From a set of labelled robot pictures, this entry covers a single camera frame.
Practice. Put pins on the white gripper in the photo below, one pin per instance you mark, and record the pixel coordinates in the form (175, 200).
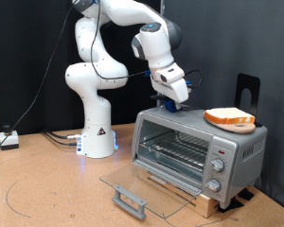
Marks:
(175, 90)

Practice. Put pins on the white bread slice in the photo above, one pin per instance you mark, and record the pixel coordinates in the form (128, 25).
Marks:
(227, 114)

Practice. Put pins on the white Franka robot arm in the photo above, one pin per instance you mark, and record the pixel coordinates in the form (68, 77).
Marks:
(153, 44)

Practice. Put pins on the silver oven knob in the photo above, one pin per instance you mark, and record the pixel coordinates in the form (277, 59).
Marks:
(213, 185)
(217, 165)

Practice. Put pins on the silver toaster oven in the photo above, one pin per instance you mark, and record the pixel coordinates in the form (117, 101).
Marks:
(243, 164)

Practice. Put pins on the round wooden cutting board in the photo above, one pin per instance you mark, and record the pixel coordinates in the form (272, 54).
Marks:
(239, 128)

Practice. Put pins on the grey fabric backdrop curtain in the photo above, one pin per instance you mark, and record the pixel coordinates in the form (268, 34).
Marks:
(211, 47)

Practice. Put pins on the black metal bookend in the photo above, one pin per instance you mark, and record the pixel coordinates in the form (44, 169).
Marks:
(243, 82)

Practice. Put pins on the silver vertical metal pole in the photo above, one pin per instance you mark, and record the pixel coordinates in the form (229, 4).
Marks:
(163, 8)

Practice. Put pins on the slotted wooden base block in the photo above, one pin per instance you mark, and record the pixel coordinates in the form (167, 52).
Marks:
(205, 205)

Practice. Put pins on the black fabric backdrop curtain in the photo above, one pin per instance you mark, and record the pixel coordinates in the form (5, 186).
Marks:
(22, 63)

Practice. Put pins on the grey emergency stop box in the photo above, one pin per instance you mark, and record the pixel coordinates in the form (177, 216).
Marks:
(8, 140)

